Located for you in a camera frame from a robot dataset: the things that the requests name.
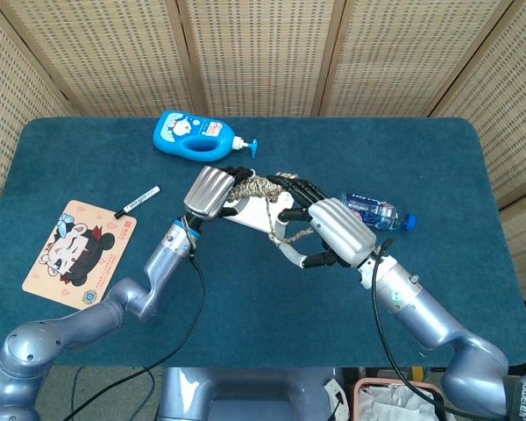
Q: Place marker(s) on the white marker black cap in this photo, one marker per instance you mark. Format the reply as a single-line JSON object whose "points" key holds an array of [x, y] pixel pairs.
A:
{"points": [[138, 201]]}

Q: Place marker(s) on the white crumpled cloth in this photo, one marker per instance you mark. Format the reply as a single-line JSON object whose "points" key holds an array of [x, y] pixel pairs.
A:
{"points": [[390, 403]]}

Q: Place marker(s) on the clear water bottle blue label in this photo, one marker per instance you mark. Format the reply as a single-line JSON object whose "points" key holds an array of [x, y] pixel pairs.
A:
{"points": [[377, 215]]}

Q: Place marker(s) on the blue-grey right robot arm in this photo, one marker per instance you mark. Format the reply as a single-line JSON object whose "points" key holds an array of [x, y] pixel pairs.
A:
{"points": [[421, 307]]}

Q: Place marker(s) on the blue pump detergent bottle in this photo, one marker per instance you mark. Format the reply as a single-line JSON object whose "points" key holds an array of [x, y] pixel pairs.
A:
{"points": [[175, 136]]}

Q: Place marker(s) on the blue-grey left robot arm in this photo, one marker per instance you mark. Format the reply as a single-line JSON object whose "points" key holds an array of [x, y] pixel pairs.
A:
{"points": [[166, 263]]}

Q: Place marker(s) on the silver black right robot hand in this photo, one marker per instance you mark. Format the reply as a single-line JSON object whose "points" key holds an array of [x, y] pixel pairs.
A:
{"points": [[346, 232]]}

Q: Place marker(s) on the blue-grey robot torso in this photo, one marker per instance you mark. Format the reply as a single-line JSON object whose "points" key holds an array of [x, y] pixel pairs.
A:
{"points": [[245, 394]]}

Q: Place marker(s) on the cartoon girl mouse pad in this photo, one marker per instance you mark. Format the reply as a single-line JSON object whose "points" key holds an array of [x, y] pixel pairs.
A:
{"points": [[70, 254]]}

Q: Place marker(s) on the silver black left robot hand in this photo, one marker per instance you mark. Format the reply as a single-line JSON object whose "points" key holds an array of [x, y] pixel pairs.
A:
{"points": [[208, 188]]}

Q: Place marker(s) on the woven wooden folding screen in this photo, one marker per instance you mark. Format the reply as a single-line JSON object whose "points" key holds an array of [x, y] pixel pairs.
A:
{"points": [[263, 52]]}

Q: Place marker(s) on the white notepad yellow binding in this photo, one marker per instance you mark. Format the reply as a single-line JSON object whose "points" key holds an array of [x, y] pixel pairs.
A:
{"points": [[254, 215]]}

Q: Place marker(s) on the teal felt table cover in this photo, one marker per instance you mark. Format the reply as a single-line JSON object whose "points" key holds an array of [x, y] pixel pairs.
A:
{"points": [[263, 307]]}

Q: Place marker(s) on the pink plastic bin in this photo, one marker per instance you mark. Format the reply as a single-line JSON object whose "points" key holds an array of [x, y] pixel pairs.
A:
{"points": [[399, 382]]}

